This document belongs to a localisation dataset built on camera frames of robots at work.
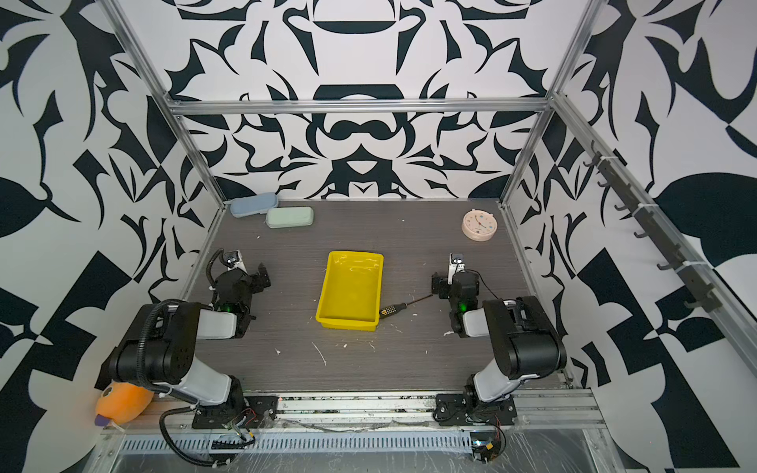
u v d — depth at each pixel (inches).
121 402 27.0
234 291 28.5
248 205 46.2
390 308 35.1
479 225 43.6
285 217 44.0
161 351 17.8
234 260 31.7
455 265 32.2
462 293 28.7
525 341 18.3
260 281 34.0
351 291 36.0
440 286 34.6
